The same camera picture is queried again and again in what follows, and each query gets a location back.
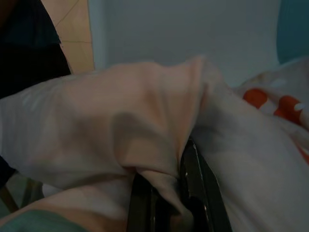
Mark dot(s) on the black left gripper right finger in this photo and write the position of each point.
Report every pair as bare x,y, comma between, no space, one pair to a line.
202,183

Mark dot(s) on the teal upholstered headboard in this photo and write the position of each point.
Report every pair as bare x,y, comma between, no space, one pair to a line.
295,26

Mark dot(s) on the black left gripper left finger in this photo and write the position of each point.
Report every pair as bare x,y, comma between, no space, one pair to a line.
141,212

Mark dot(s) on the pink pillow with red spots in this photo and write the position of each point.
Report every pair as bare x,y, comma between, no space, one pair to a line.
84,116

